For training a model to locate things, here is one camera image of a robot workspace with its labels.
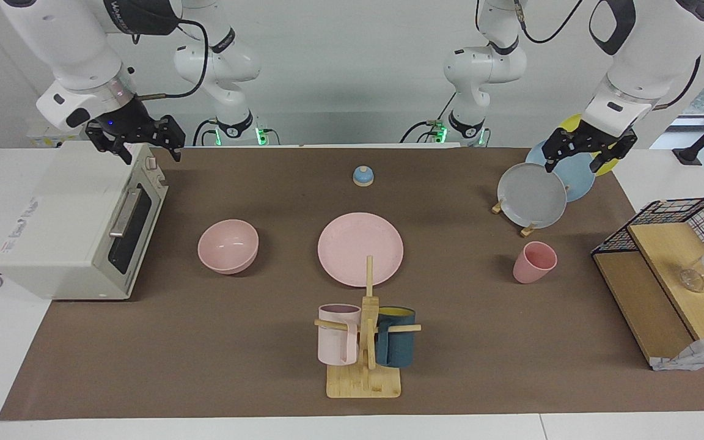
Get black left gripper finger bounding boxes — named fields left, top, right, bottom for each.
left=590, top=131, right=639, bottom=174
left=544, top=128, right=576, bottom=174

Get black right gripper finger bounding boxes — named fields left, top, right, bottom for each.
left=157, top=114, right=186, bottom=163
left=86, top=122, right=133, bottom=164

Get pink handleless cup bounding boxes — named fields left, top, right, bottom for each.
left=513, top=241, right=558, bottom=284

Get pink bowl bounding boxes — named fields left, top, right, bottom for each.
left=197, top=219, right=260, bottom=274

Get yellow plate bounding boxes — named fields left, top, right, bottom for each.
left=557, top=113, right=619, bottom=178

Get light blue plate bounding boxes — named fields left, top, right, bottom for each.
left=525, top=139, right=597, bottom=202

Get grey plate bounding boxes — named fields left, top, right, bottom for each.
left=497, top=163, right=568, bottom=229

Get white power strip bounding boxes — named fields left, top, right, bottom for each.
left=27, top=125, right=62, bottom=148

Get white toaster oven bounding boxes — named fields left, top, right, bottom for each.
left=0, top=142, right=169, bottom=301

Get wooden plate rack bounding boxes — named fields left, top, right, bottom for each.
left=491, top=197, right=539, bottom=237

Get clear glass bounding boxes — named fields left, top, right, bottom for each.
left=679, top=266, right=704, bottom=293

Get pink plate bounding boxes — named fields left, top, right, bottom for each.
left=318, top=212, right=404, bottom=287

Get white patterned paper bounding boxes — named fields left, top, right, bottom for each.
left=651, top=332, right=704, bottom=372

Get brown table mat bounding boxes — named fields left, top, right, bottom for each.
left=0, top=147, right=704, bottom=421

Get dark teal mug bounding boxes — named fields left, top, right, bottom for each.
left=375, top=307, right=416, bottom=368

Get pink mug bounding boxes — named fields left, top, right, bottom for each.
left=317, top=304, right=362, bottom=366

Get wooden mug tree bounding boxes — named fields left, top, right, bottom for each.
left=314, top=255, right=422, bottom=399

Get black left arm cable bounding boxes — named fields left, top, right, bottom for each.
left=513, top=0, right=585, bottom=45

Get wire and wood shelf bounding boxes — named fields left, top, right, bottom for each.
left=591, top=197, right=704, bottom=370

